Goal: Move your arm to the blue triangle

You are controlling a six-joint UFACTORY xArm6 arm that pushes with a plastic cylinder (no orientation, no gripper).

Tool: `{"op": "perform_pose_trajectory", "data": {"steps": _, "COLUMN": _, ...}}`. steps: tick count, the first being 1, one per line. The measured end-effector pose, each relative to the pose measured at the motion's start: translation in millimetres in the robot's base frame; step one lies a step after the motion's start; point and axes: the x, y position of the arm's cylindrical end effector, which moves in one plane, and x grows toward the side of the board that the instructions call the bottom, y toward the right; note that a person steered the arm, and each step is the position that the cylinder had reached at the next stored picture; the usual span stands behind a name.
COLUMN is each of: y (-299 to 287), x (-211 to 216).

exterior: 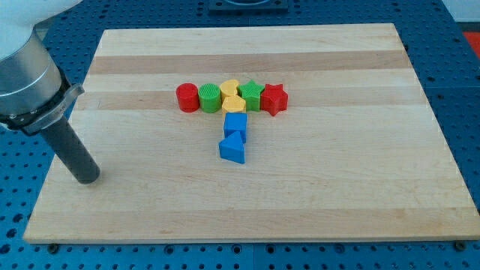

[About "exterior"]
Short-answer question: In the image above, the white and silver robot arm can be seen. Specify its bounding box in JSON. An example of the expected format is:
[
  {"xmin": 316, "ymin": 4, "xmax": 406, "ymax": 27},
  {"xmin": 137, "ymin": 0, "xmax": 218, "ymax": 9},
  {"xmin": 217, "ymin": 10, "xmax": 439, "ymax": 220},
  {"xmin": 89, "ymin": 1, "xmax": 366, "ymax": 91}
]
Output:
[{"xmin": 1, "ymin": 0, "xmax": 84, "ymax": 135}]

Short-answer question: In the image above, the red star block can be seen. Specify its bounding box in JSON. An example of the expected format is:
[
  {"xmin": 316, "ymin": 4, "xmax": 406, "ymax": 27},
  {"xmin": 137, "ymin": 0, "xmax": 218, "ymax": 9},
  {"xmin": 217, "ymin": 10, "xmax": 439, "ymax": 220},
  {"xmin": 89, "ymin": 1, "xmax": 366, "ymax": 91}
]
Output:
[{"xmin": 260, "ymin": 84, "xmax": 289, "ymax": 116}]

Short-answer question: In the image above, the green cylinder block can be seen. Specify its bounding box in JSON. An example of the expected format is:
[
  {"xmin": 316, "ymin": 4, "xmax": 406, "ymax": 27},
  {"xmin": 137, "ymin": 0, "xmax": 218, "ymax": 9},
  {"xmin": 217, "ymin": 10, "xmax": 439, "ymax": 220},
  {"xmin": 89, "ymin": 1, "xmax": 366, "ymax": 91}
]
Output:
[{"xmin": 198, "ymin": 83, "xmax": 221, "ymax": 113}]

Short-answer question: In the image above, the red cylinder block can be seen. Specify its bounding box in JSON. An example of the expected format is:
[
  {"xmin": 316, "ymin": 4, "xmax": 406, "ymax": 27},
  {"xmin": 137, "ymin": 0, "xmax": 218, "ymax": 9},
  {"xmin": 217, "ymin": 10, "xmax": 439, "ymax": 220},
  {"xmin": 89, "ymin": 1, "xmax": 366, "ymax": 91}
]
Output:
[{"xmin": 175, "ymin": 82, "xmax": 200, "ymax": 113}]

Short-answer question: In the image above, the yellow pentagon block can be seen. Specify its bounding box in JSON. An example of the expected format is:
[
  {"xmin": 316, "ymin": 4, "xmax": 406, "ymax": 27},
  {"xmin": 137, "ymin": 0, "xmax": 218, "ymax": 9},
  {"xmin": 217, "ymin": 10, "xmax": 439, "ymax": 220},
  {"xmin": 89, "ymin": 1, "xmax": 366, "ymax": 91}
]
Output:
[{"xmin": 222, "ymin": 95, "xmax": 246, "ymax": 115}]

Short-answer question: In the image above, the light wooden board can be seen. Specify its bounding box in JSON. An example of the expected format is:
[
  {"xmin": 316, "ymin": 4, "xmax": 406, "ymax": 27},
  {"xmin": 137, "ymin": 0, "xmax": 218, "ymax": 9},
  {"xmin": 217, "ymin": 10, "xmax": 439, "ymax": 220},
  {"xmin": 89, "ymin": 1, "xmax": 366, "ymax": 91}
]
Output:
[{"xmin": 24, "ymin": 23, "xmax": 479, "ymax": 244}]

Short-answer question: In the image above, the blue triangle block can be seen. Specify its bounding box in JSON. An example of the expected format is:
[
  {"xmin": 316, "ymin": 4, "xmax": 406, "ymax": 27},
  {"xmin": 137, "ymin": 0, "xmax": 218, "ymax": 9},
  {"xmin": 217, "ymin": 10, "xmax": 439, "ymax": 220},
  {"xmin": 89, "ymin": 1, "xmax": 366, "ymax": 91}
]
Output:
[{"xmin": 218, "ymin": 131, "xmax": 245, "ymax": 164}]

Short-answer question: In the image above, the yellow crescent block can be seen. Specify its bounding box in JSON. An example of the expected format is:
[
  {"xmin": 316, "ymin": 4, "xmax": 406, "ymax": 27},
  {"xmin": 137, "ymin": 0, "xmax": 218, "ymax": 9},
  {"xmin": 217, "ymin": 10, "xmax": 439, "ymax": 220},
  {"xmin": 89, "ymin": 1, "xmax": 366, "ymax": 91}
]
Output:
[{"xmin": 220, "ymin": 79, "xmax": 240, "ymax": 101}]

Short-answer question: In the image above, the blue cube block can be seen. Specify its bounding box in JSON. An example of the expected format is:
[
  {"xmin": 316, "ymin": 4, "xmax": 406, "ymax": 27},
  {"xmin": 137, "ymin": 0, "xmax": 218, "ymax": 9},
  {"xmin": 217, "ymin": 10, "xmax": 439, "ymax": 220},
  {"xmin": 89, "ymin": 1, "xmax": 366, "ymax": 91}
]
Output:
[{"xmin": 223, "ymin": 112, "xmax": 248, "ymax": 143}]

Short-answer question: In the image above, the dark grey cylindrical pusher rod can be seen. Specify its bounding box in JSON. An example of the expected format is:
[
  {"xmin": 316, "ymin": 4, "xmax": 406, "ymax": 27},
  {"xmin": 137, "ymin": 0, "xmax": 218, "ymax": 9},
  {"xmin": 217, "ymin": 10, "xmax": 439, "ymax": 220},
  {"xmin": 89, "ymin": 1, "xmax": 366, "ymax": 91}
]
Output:
[{"xmin": 40, "ymin": 116, "xmax": 101, "ymax": 185}]

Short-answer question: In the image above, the green star block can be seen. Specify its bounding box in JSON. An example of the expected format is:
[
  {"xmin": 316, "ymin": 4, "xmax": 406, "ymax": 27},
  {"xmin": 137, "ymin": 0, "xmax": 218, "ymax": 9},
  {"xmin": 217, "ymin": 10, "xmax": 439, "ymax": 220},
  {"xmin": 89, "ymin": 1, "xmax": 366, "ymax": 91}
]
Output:
[{"xmin": 238, "ymin": 80, "xmax": 265, "ymax": 112}]

